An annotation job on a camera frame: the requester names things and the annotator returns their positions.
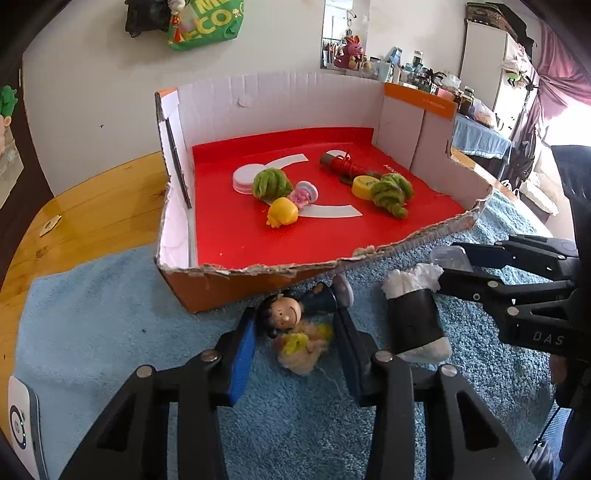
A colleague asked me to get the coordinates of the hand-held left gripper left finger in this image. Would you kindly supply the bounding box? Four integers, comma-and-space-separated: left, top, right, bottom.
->
60, 307, 258, 480

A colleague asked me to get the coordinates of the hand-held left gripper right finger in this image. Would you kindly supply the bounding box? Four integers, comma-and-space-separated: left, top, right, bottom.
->
333, 308, 532, 480

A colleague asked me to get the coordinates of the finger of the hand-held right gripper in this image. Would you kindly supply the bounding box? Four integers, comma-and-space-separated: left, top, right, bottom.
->
438, 270, 579, 315
454, 234, 579, 274

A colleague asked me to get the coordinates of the yellow fuzzy wool toy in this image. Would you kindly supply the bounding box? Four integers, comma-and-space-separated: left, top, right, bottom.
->
272, 322, 334, 377

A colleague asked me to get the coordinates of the black-haired doll figure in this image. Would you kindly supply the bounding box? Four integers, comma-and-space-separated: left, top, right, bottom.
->
257, 274, 355, 341

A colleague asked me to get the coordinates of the black roll with white plastic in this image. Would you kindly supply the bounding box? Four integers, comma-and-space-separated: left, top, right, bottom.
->
381, 263, 452, 364

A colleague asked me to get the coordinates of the orange and red cardboard box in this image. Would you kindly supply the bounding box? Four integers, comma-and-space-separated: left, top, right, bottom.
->
154, 69, 495, 315

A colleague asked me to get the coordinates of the green knitted ball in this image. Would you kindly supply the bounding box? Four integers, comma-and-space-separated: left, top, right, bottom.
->
370, 174, 414, 219
252, 167, 294, 203

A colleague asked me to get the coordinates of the yellow toy figure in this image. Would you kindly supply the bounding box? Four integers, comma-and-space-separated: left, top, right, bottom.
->
266, 198, 299, 228

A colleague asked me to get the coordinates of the yellow round lid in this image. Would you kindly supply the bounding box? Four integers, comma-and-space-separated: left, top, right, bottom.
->
351, 174, 379, 200

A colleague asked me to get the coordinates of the pink toy figure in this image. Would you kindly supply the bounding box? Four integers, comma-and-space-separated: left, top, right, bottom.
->
288, 181, 320, 208

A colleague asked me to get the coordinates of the white cushioned stool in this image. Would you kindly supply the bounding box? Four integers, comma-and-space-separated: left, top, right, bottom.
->
519, 178, 562, 216

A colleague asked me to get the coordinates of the light blue fluffy towel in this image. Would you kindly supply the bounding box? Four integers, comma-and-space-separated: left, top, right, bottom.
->
14, 189, 573, 480

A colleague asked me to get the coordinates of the pink curtain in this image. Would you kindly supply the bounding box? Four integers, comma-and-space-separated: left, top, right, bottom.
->
502, 23, 591, 188

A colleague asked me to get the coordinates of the white round lid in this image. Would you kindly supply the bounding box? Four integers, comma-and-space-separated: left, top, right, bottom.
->
232, 164, 265, 195

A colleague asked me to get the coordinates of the white refrigerator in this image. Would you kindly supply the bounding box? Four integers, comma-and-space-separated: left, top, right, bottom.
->
461, 21, 533, 121

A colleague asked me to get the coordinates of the red brown stick toy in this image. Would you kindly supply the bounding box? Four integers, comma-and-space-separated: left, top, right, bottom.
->
320, 150, 370, 182

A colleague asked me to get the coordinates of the cluttered side table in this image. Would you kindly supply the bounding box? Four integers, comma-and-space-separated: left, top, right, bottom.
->
368, 46, 500, 125

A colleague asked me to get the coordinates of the white electronic device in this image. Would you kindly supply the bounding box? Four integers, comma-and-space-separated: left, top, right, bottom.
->
7, 375, 49, 480

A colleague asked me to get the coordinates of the leopard print bag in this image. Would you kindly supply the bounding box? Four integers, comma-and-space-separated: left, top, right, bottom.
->
465, 2, 539, 48

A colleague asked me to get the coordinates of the red plush toy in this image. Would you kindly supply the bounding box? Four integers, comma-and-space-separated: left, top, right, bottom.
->
333, 34, 369, 70

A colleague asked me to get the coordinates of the dark brown door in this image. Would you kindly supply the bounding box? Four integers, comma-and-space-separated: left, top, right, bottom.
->
0, 65, 57, 296

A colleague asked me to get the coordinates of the green shopping bag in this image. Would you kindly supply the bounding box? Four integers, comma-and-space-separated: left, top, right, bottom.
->
167, 0, 245, 51

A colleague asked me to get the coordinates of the green plush toy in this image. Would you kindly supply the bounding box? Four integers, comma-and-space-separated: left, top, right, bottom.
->
0, 85, 18, 125

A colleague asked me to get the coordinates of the black hanging bag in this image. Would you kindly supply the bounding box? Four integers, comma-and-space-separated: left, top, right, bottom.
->
124, 0, 172, 37

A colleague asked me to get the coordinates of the wall mirror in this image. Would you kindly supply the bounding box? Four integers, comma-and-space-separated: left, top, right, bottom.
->
321, 0, 371, 71

